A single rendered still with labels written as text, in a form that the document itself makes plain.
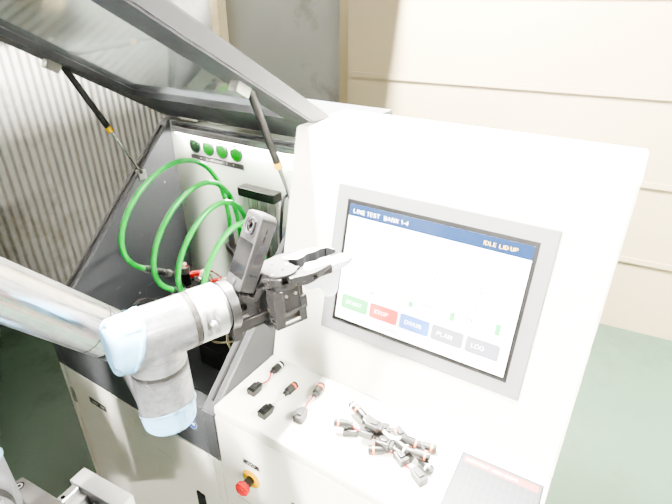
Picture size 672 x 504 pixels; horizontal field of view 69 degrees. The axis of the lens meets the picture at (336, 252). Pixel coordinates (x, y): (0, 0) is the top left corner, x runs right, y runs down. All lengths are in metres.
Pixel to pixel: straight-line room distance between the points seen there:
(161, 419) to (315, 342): 0.59
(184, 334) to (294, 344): 0.65
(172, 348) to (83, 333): 0.15
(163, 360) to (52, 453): 2.05
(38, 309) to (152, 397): 0.18
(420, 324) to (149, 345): 0.61
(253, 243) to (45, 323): 0.28
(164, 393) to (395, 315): 0.57
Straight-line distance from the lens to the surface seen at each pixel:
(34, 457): 2.71
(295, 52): 3.56
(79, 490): 1.15
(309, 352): 1.25
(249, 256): 0.68
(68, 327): 0.75
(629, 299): 3.41
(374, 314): 1.12
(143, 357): 0.65
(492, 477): 1.10
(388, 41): 3.20
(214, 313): 0.66
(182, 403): 0.72
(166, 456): 1.58
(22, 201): 3.59
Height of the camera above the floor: 1.82
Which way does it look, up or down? 28 degrees down
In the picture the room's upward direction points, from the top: straight up
